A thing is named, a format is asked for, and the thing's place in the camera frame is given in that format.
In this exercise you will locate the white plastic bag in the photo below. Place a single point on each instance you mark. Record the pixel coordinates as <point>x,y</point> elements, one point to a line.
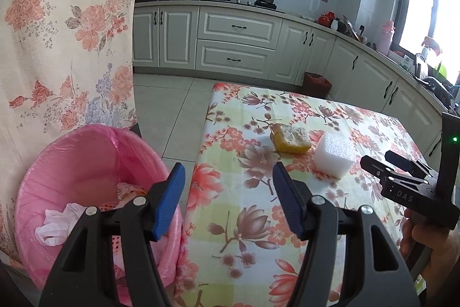
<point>57,224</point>

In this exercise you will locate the yellow sponge piece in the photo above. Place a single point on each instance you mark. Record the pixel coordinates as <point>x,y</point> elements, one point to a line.
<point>287,147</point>

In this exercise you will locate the pink trash bin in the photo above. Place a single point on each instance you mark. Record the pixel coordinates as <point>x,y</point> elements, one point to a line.
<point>72,163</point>

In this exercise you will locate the floral curtain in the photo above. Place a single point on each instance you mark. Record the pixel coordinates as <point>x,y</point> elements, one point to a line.
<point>64,23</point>

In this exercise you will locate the white foam block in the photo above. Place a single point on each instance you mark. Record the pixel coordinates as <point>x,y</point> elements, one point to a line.
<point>334,156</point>

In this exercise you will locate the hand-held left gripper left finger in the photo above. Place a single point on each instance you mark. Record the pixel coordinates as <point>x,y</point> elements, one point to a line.
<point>167,202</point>

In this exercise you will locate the pink thermos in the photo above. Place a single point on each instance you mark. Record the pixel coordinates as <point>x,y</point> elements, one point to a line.
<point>386,39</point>

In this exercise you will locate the dark red waste bin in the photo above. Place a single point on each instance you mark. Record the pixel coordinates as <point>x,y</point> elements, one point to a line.
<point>316,86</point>

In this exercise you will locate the red kettle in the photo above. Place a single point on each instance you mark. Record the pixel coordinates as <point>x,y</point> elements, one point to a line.
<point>326,18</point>

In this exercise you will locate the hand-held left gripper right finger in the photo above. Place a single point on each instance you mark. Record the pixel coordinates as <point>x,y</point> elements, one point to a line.
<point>289,202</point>

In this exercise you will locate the white base cabinets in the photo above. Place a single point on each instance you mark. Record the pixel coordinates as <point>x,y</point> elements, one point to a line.
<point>233,26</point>

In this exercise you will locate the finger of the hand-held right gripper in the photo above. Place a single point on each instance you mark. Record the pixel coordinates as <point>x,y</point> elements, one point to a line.
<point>377,170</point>
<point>406,161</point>

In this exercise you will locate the metal tray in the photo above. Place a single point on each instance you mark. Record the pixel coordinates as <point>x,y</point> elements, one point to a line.
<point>350,28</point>

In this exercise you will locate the person's right hand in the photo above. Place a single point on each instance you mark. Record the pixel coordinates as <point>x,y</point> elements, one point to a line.
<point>435,238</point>

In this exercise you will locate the black gas stove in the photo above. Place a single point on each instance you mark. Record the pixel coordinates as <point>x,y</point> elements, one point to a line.
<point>237,2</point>

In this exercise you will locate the dark framed window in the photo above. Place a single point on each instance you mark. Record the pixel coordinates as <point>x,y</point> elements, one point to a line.
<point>420,5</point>

